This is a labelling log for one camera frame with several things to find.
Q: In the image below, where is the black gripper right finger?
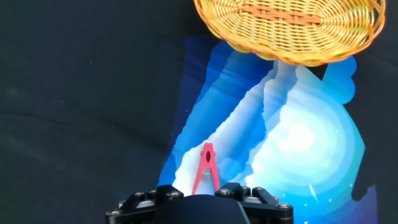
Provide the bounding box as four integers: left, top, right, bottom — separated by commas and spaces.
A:
215, 182, 294, 224

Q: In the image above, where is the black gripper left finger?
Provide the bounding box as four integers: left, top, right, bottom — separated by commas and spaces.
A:
105, 184, 185, 224

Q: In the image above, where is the red plastic clamp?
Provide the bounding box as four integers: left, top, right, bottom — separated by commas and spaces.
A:
191, 142, 221, 195

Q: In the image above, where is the orange yellow woven basket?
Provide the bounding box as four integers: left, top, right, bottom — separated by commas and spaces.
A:
192, 0, 386, 67

